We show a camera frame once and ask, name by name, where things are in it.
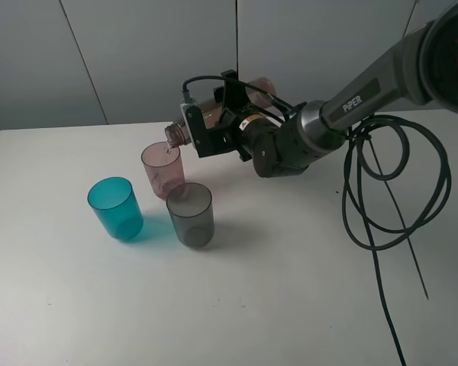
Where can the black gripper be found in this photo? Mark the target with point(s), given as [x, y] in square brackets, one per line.
[241, 128]

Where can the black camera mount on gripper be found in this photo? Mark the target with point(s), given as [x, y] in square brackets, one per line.
[198, 129]

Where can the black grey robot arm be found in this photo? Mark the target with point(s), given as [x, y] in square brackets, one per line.
[421, 68]

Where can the pink transparent cup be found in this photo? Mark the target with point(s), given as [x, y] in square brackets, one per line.
[163, 166]

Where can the brown transparent water bottle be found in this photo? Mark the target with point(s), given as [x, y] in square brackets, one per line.
[177, 133]

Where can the teal transparent cup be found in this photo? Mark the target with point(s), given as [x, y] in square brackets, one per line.
[115, 205]

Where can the grey transparent cup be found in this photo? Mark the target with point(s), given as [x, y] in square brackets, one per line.
[191, 212]

